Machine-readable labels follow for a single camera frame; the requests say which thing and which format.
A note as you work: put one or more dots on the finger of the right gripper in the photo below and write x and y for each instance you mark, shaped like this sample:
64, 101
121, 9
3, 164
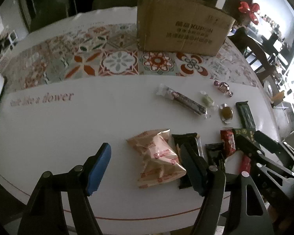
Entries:
282, 150

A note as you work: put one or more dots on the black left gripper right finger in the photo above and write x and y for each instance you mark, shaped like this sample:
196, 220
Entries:
247, 213

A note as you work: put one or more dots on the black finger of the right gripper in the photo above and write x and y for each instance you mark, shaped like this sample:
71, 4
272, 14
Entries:
272, 179

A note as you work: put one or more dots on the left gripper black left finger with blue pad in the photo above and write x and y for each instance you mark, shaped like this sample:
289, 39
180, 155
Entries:
44, 213

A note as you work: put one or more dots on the pink fortune biscuits bag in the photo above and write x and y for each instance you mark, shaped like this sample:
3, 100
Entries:
159, 160

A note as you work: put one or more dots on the small red packet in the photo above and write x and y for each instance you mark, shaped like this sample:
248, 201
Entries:
245, 165

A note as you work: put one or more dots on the dark green gold packet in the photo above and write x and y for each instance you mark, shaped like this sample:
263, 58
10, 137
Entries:
247, 133

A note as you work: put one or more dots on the dark green snack bar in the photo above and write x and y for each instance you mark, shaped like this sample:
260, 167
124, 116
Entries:
245, 114

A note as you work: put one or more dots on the red snack packet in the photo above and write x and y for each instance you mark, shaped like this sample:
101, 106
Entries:
227, 136

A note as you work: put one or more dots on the small black snack packet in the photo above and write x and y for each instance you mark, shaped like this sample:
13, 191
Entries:
216, 155

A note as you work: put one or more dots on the brown jelly cup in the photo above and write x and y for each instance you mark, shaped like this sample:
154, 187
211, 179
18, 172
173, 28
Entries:
225, 113

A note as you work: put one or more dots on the green wrapped candy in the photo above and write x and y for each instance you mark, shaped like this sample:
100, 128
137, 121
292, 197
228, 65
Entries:
207, 100

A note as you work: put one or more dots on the patterned white tablecloth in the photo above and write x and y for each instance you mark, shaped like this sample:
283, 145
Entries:
57, 126

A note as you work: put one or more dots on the dark wooden chair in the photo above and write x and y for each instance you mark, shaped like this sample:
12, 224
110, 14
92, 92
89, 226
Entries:
242, 41

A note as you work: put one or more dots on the long dark snack bar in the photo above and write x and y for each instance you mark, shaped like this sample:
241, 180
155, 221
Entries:
183, 100

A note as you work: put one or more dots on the red ribbon bow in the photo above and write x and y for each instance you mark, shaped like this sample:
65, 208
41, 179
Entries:
250, 10

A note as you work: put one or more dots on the brown cardboard box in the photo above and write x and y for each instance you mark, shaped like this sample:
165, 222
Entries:
190, 26

